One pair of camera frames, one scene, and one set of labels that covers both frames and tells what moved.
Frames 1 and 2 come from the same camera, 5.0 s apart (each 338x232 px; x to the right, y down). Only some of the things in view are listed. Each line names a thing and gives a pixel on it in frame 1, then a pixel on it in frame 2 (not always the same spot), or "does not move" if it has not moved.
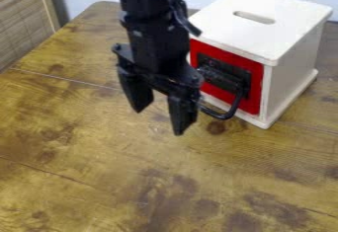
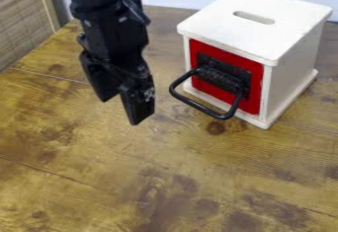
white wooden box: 258,52 does not move
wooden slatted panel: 31,9 does not move
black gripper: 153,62 → 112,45
